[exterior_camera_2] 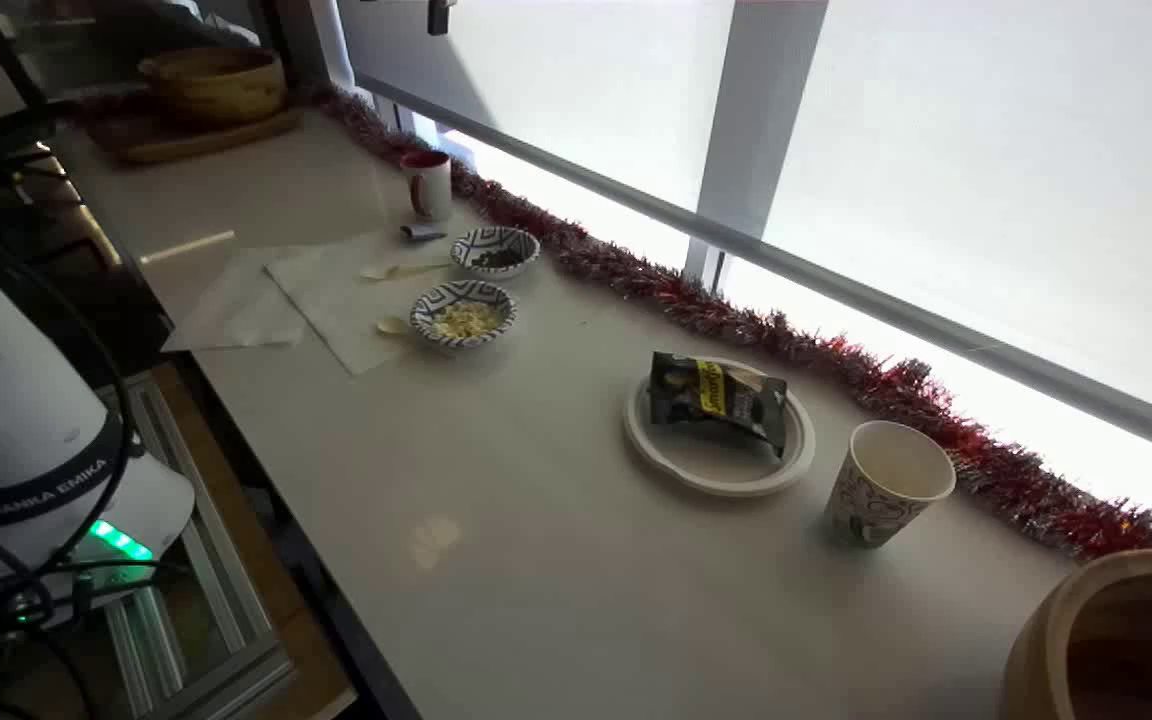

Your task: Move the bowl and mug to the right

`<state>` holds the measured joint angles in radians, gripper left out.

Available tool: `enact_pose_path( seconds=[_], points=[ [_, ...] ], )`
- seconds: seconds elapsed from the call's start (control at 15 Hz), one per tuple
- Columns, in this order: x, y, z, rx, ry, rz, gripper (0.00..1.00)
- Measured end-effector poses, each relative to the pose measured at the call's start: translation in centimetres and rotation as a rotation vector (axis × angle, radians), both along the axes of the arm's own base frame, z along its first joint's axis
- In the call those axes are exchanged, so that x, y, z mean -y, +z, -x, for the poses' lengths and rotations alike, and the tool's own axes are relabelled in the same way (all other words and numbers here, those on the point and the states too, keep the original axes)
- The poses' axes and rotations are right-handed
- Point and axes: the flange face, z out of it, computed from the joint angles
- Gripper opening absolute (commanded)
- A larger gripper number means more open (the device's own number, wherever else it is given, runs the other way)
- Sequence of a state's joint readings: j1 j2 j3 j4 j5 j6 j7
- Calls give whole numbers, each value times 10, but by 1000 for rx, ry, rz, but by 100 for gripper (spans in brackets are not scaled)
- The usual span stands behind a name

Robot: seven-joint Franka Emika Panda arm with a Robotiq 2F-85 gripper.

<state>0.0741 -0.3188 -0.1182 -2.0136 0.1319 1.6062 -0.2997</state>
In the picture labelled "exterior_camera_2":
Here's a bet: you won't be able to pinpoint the dark yellow snack packet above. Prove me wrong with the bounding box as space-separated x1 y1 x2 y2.
649 351 788 456

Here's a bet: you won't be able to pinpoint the white paper plate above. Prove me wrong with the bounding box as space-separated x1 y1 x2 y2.
623 356 815 501

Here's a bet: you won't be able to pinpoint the metal window rail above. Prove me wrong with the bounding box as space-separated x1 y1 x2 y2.
363 74 1152 444

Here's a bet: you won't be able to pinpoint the wooden stick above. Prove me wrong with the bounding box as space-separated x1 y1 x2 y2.
136 229 238 269

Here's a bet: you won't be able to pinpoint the blue patterned bowl coffee beans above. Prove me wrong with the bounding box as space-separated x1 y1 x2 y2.
452 229 542 278

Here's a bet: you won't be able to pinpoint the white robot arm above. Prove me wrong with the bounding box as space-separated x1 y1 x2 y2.
0 289 196 592

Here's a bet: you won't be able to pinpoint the white paper napkin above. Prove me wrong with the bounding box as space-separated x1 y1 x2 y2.
265 234 478 376

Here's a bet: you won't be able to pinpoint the red silver tinsel garland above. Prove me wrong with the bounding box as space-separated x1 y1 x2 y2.
317 87 1152 563

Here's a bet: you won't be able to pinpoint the white mug red interior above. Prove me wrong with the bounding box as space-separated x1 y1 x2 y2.
404 152 452 225

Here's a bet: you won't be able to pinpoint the white plastic spoon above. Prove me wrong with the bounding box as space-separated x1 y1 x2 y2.
362 259 452 284

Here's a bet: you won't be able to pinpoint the aluminium frame stand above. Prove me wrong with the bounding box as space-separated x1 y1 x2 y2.
104 370 295 720

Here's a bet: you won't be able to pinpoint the wooden round container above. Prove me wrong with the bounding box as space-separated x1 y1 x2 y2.
1002 547 1152 720

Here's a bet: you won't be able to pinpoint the small blue white sachet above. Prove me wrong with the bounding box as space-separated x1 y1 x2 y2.
404 225 447 244

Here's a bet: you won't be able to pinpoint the blue patterned bowl yellow snack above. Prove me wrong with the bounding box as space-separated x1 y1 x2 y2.
409 278 516 351

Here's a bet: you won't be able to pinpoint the woven basket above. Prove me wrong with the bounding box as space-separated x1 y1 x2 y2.
136 45 287 126

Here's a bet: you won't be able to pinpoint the patterned paper cup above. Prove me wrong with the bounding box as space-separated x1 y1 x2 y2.
824 419 957 547

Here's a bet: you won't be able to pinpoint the window frame post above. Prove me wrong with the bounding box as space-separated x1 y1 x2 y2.
698 0 829 234

